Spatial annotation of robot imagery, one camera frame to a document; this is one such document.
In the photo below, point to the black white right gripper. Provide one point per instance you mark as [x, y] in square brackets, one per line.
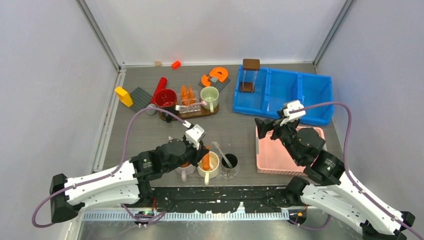
[263, 125]

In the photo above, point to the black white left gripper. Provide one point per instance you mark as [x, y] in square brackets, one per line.
[198, 149]

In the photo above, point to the clear glass toothbrush holder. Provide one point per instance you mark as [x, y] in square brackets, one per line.
[194, 109]

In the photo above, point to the lilac translucent mug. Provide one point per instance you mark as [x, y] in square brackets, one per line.
[184, 171]

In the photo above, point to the cream yellow mug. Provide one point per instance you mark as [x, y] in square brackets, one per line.
[213, 172]

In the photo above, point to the light green mug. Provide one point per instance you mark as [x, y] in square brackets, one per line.
[210, 95]

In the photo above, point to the beige grey toothbrush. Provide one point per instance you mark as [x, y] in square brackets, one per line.
[226, 160]

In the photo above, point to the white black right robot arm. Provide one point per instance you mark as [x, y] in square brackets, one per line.
[329, 184]

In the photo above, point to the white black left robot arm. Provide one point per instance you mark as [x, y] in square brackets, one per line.
[128, 183]

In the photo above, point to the brown oval wooden tray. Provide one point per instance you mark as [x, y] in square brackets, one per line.
[203, 112]

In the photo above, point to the pink plastic basket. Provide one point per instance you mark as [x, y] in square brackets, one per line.
[272, 157]

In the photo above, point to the blue plastic organizer bin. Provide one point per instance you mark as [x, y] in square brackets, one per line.
[284, 86]

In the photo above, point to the red glitter toy microphone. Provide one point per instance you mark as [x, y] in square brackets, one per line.
[160, 86]

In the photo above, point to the clear holder with brown lid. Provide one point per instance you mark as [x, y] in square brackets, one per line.
[250, 70]

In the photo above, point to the grey baseplate with orange track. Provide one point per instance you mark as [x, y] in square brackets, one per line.
[218, 78]

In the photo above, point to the dark grey studded baseplate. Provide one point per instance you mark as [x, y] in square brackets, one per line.
[140, 99]

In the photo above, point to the small red block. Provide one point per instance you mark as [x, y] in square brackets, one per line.
[175, 65]

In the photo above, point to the yellow toy block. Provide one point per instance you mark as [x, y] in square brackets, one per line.
[124, 96]

